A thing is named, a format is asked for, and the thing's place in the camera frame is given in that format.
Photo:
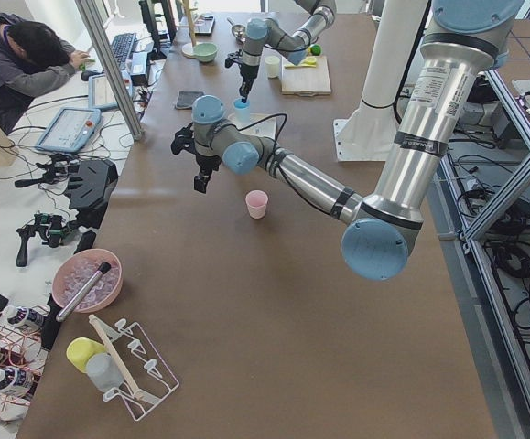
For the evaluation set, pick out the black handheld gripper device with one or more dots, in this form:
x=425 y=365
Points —
x=53 y=230

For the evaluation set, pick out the wooden cutting board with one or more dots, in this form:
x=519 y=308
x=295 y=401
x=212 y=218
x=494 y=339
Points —
x=306 y=82

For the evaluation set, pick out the aluminium frame post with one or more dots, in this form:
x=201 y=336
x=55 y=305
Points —
x=94 y=25

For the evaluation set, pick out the cream plastic cup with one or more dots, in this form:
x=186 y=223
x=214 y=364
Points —
x=272 y=66

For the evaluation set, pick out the grey cup on rack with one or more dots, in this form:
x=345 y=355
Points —
x=103 y=372

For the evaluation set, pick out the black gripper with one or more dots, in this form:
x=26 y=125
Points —
x=247 y=74
x=206 y=162

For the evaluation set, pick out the white wire cup rack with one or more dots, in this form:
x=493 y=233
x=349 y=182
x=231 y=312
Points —
x=148 y=379

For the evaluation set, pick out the green lime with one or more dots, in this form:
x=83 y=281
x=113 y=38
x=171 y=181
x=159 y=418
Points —
x=315 y=50

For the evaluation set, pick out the blue teach pendant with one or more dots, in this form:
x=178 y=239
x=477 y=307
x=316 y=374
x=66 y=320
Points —
x=69 y=131
x=100 y=94

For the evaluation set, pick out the person at desk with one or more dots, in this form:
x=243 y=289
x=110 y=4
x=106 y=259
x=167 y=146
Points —
x=33 y=62

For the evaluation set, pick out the yellow plastic knife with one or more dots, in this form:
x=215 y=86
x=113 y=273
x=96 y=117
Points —
x=299 y=66

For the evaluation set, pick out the grey folded cloth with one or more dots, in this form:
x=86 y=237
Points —
x=186 y=99

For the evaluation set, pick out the wooden mug tree stand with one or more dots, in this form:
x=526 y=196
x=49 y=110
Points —
x=188 y=48

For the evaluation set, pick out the yellow cup on rack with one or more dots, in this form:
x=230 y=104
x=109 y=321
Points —
x=81 y=349

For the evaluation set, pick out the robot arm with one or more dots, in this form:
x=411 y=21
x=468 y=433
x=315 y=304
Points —
x=261 y=32
x=463 y=39

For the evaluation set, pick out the green bowl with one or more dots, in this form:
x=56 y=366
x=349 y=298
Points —
x=205 y=52

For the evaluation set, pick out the pink plastic cup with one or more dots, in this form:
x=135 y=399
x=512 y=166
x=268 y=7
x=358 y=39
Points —
x=256 y=202

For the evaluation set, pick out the metal scoop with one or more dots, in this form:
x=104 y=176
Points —
x=238 y=30

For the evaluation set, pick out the cream serving tray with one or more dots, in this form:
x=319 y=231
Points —
x=262 y=125

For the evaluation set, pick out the metal muddler in bowl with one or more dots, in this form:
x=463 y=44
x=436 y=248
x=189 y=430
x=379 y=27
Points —
x=103 y=269

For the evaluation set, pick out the blue plastic cup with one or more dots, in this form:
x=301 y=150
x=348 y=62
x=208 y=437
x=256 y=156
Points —
x=241 y=110

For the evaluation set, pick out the black keyboard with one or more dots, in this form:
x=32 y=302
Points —
x=122 y=47

